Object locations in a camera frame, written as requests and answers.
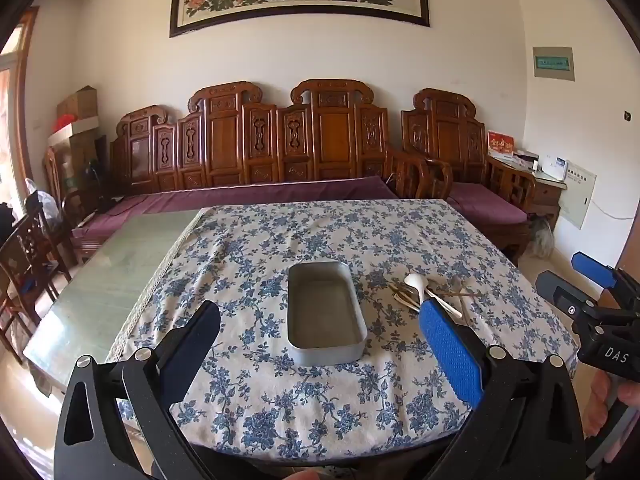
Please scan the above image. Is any person's right hand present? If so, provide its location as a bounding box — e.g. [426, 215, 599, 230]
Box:
[584, 371, 640, 438]

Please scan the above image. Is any large brown cardboard box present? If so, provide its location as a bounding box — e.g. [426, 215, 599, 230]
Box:
[60, 132, 108, 196]

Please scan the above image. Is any grey metal tray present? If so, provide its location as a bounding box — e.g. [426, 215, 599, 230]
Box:
[286, 261, 368, 367]

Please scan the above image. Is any purple sofa cushion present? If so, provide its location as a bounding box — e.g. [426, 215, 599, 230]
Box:
[72, 176, 401, 241]

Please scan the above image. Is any red card box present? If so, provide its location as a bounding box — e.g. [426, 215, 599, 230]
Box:
[487, 131, 516, 158]

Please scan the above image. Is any clear plastic bag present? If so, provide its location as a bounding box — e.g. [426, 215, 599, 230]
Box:
[25, 189, 62, 222]

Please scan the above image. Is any purple armchair cushion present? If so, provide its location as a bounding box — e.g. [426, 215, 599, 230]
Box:
[447, 181, 529, 226]

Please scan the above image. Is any blue floral tablecloth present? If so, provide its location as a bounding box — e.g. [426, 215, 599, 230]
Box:
[107, 199, 578, 448]

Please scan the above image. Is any grey plastic bag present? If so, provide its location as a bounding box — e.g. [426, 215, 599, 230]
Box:
[529, 216, 554, 259]

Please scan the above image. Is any white flat box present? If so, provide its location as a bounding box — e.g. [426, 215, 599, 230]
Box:
[47, 115, 101, 149]

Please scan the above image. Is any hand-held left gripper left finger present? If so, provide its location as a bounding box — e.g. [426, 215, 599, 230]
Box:
[52, 301, 222, 480]

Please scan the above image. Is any wooden door frame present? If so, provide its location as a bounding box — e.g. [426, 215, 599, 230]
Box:
[0, 6, 42, 221]

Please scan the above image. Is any wooden side table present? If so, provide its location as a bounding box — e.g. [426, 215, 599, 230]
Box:
[487, 154, 568, 233]

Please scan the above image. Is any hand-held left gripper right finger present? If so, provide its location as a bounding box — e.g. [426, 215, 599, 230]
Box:
[417, 297, 586, 480]

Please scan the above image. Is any grey wall box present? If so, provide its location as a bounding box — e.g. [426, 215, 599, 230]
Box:
[532, 46, 576, 82]

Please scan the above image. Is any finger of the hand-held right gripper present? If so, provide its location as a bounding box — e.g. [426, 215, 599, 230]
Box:
[536, 270, 601, 323]
[571, 251, 640, 311]

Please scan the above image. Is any black bag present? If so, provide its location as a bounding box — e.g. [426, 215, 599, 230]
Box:
[0, 202, 22, 248]

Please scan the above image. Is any carved wooden armchair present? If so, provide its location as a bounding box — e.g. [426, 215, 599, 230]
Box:
[384, 87, 538, 261]

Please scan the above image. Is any white plastic spoon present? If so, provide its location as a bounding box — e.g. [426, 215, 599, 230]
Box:
[404, 272, 463, 318]

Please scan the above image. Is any white electrical panel door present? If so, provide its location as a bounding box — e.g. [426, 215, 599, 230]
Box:
[557, 162, 597, 232]

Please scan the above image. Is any carved wooden sofa bench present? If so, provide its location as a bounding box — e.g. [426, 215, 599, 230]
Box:
[109, 79, 401, 201]

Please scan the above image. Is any wooden dining chair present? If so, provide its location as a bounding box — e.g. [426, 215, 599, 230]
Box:
[0, 205, 72, 363]

